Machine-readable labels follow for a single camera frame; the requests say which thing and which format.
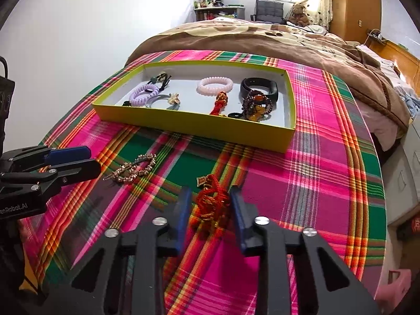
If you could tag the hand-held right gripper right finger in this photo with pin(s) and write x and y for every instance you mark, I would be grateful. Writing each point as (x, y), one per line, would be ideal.
(239, 218)

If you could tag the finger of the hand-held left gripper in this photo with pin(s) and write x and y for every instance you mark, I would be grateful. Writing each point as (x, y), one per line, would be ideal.
(70, 153)
(80, 170)

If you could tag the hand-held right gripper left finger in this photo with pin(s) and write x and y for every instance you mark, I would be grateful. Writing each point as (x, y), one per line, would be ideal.
(182, 218)

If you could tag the red gold knot ornament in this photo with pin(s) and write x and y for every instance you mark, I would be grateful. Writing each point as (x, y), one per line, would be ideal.
(210, 200)

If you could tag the gold rhinestone hair clip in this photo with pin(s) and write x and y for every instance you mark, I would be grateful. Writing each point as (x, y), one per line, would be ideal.
(133, 168)

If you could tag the yellow shallow cardboard box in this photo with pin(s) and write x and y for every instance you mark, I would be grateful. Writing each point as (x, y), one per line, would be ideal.
(197, 128)

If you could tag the red knot tassel ornament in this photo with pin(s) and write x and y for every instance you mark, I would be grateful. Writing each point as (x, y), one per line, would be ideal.
(220, 103)

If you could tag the pink green plaid cloth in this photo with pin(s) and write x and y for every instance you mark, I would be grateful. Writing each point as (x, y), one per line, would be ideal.
(295, 183)

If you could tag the black watch band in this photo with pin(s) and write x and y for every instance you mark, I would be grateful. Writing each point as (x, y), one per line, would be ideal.
(261, 88)

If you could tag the grey drawer cabinet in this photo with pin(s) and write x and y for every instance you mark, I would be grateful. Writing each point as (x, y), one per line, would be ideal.
(405, 177)

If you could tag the pink plastic stool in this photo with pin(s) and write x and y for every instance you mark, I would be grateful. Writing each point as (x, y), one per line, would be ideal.
(398, 288)

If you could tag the brown patterned blanket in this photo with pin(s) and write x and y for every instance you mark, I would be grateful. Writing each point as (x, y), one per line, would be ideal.
(279, 42)

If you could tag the pale bed sheet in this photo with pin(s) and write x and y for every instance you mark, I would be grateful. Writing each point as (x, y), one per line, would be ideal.
(390, 85)

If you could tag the shelf desk with bottles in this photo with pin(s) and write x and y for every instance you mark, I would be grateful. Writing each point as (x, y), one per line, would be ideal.
(218, 8)

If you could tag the grey chair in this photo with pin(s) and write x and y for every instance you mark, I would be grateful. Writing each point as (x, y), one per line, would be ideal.
(269, 11)

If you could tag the brown teddy bear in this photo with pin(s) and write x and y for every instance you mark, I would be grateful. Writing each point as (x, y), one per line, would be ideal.
(298, 14)

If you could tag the wooden headboard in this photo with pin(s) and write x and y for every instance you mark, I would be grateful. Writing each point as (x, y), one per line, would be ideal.
(400, 51)

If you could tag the wooden wardrobe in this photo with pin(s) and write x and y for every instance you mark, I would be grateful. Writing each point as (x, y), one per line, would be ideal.
(356, 6)

